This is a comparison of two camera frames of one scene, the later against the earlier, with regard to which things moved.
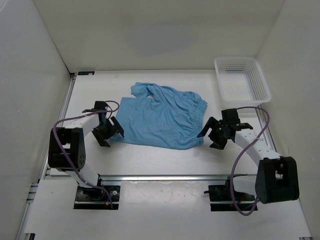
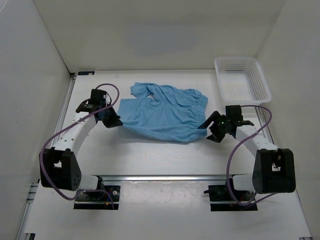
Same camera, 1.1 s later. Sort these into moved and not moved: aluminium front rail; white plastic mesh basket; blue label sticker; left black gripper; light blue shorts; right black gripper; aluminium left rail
Moved: right black gripper; left black gripper; light blue shorts
Not moved: aluminium front rail; aluminium left rail; blue label sticker; white plastic mesh basket
